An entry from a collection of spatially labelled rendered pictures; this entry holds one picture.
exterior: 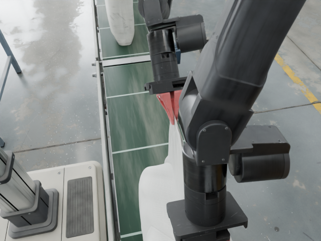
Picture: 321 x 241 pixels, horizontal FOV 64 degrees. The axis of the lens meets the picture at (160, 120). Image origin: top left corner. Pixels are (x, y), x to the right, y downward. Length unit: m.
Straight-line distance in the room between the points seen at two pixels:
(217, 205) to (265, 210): 1.37
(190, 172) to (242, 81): 0.14
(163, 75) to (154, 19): 0.11
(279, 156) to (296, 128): 1.84
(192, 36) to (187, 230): 0.37
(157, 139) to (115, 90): 0.48
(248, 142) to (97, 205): 1.13
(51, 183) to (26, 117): 0.88
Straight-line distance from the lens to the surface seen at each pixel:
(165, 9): 0.56
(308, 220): 1.80
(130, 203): 1.21
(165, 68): 0.55
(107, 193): 1.21
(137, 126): 1.45
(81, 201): 1.40
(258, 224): 1.67
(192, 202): 0.35
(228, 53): 0.24
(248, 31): 0.24
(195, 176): 0.32
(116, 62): 1.91
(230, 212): 0.39
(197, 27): 0.56
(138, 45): 2.06
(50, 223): 1.36
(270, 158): 0.34
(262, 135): 0.33
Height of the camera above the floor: 1.49
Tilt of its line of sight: 49 degrees down
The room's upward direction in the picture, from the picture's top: straight up
